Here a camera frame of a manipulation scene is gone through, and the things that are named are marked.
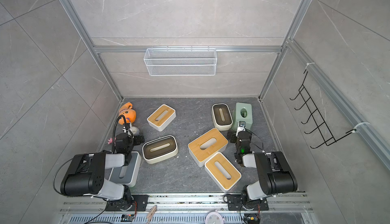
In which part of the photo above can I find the cream box dark lid left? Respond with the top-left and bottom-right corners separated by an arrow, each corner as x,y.
142,135 -> 179,165

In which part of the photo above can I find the white wire mesh basket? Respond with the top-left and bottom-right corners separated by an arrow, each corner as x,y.
144,47 -> 217,76

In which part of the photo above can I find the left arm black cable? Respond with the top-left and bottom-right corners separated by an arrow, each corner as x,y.
111,114 -> 129,153

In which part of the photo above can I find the small bamboo lid tissue box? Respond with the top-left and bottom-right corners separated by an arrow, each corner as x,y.
147,104 -> 176,132

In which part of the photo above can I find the pink round object front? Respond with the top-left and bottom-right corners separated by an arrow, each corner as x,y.
205,211 -> 224,224

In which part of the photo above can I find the black wire hook rack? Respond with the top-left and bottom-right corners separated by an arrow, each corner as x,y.
289,69 -> 357,149

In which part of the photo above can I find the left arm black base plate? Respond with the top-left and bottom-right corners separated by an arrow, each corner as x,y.
105,195 -> 149,211

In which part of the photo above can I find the small grey alarm clock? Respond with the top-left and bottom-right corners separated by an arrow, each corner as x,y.
130,126 -> 140,136

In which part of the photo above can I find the grey lid white tissue box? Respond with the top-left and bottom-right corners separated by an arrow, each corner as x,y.
109,151 -> 141,187

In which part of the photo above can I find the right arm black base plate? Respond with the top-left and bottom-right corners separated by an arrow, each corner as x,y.
222,194 -> 269,211

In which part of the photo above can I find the small circuit board front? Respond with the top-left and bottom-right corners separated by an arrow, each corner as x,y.
120,214 -> 136,223

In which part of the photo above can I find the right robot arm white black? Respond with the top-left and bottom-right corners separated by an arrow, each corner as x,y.
227,130 -> 298,204

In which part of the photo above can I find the front bamboo lid tissue box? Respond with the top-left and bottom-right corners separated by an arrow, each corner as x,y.
204,153 -> 242,193

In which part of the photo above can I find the large bamboo lid tissue box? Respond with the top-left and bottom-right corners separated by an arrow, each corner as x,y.
188,128 -> 228,167

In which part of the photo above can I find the wooden brush handle front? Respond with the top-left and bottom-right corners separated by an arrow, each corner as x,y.
146,205 -> 157,224

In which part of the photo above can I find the green tissue box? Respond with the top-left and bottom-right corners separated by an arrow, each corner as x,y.
232,102 -> 253,131

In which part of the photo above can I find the orange plush toy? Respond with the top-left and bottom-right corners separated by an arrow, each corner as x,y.
118,102 -> 137,123

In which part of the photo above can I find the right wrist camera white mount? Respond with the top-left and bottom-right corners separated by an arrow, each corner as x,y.
237,121 -> 246,133

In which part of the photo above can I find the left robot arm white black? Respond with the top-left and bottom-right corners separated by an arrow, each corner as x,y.
60,133 -> 144,206

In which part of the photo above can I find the cream box dark lid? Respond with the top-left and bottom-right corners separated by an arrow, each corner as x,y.
212,103 -> 233,131
142,135 -> 179,165

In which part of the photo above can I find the cream box dark lid back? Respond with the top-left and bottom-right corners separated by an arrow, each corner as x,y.
212,103 -> 233,131

